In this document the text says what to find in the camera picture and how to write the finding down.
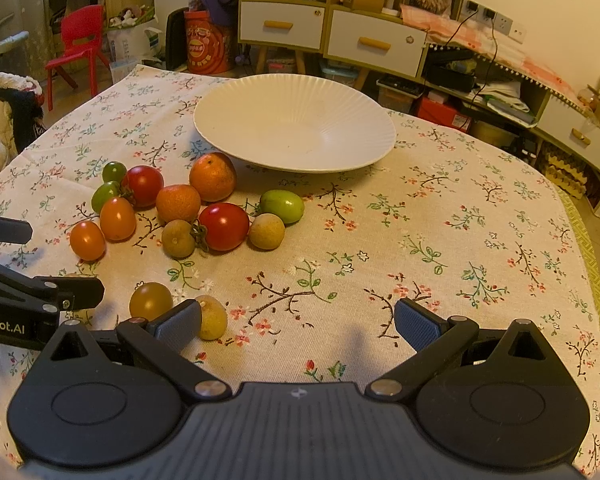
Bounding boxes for white ribbed plate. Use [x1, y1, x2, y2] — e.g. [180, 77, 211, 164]
[194, 74, 396, 174]

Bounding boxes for orange tomato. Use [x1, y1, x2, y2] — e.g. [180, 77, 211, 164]
[70, 221, 106, 262]
[99, 197, 136, 242]

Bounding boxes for red plastic chair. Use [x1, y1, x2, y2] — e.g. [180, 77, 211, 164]
[45, 4, 110, 110]

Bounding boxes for small orange mandarin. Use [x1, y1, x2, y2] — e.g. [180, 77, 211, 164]
[156, 184, 201, 223]

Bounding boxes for brownish yellow tomato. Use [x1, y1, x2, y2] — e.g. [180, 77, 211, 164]
[129, 282, 173, 321]

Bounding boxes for floral tablecloth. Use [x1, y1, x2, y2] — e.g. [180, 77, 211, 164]
[0, 66, 600, 474]

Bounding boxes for yellow-brown longan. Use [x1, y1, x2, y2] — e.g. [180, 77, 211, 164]
[196, 295, 227, 341]

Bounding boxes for low wooden tv bench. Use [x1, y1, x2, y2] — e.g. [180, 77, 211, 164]
[418, 41, 600, 173]

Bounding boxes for large green oval tomato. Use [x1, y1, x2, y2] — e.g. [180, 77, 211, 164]
[259, 190, 304, 226]

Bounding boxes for light green tomato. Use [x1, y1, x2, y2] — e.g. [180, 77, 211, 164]
[91, 181, 120, 214]

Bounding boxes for large orange mandarin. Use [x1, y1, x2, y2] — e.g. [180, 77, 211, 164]
[189, 152, 237, 203]

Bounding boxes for brown longan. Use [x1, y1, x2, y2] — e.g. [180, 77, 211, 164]
[249, 214, 286, 250]
[161, 220, 196, 259]

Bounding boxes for wooden cabinet white drawers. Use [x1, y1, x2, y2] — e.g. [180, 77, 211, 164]
[238, 0, 426, 88]

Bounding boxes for red box under bench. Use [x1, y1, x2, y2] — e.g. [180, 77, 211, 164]
[416, 96, 471, 132]

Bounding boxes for orange red drum bucket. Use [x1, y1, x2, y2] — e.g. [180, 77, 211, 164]
[184, 11, 234, 75]

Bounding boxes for pink cloth on bench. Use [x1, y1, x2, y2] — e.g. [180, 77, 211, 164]
[401, 4, 582, 107]

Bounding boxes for small dark green tomato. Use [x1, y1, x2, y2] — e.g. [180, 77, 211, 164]
[102, 162, 126, 183]

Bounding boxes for red tomato with stem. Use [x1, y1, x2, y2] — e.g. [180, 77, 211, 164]
[198, 203, 250, 252]

